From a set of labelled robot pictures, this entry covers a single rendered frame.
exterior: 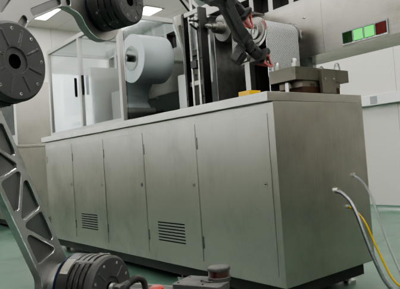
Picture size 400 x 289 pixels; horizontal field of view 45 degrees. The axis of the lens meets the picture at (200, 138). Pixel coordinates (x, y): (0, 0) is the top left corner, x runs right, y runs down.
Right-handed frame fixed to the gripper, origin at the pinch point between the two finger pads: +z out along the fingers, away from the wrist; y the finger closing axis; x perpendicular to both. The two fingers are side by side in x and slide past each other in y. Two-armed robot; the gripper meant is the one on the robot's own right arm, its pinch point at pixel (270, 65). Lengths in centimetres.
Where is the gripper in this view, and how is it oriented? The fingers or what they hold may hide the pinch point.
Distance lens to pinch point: 242.3
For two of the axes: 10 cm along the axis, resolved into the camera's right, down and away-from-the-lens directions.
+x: 3.4, -8.8, 3.4
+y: 6.2, -0.7, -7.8
